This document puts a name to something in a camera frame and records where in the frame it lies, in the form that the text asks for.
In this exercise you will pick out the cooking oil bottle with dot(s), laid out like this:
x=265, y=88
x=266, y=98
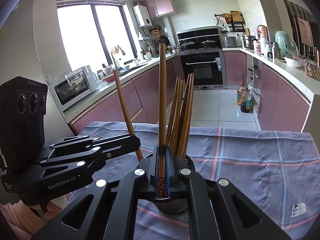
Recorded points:
x=239, y=93

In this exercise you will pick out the left hand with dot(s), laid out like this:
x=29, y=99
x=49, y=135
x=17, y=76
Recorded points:
x=53, y=207

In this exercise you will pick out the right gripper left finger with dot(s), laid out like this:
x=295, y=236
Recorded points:
x=106, y=210

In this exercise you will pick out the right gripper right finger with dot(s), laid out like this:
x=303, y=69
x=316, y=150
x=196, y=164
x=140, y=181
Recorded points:
x=218, y=209

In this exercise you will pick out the dark soy sauce bottle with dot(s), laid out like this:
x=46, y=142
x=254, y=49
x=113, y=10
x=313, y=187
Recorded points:
x=246, y=101

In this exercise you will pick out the black mesh utensil cup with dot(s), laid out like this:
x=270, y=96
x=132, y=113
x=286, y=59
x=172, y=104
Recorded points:
x=167, y=191

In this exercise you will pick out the white microwave oven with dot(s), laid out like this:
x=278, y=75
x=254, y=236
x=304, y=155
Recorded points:
x=70, y=88

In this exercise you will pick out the black camera box left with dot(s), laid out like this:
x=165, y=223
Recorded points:
x=23, y=106

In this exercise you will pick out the pink wall cabinet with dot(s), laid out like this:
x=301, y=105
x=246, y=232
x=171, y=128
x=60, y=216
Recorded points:
x=158, y=8

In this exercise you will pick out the plaid grey tablecloth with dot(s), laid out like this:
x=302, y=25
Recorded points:
x=278, y=171

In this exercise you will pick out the black built-in oven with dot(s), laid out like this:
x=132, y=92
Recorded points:
x=202, y=55

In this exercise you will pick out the steel pot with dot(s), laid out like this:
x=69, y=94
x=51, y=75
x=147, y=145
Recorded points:
x=248, y=41

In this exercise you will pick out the wooden chopstick red end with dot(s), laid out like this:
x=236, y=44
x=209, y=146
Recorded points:
x=188, y=114
x=174, y=136
x=184, y=118
x=123, y=104
x=179, y=116
x=172, y=111
x=162, y=121

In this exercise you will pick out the white water heater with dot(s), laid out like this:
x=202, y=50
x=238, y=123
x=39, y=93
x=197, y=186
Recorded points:
x=142, y=16

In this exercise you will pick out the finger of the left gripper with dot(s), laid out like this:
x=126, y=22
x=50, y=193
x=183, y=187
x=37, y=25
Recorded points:
x=89, y=150
x=63, y=141

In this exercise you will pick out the wall spice rack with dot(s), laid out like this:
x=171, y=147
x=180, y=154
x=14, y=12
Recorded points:
x=231, y=22

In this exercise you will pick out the pink bowl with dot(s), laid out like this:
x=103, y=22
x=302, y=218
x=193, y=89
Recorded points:
x=109, y=78

